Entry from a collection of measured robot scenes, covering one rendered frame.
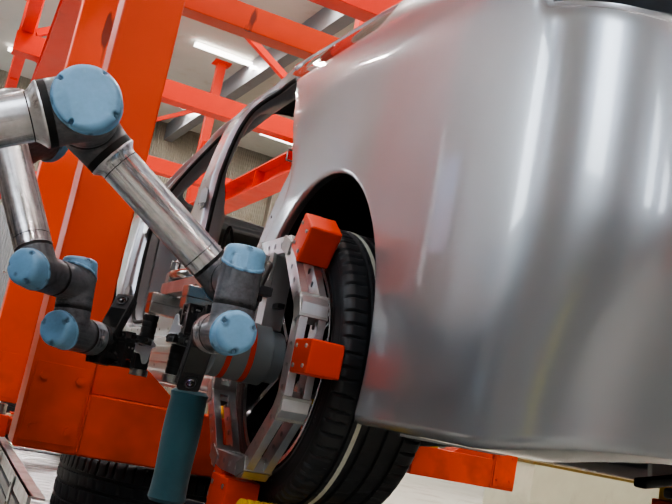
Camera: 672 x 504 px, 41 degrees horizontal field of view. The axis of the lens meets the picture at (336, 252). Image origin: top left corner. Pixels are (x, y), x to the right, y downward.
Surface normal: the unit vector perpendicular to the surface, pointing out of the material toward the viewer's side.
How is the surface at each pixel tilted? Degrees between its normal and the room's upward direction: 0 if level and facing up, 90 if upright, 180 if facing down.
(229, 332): 90
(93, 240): 90
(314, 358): 90
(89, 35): 90
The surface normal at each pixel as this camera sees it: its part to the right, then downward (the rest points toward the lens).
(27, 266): -0.32, -0.23
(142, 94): 0.40, -0.08
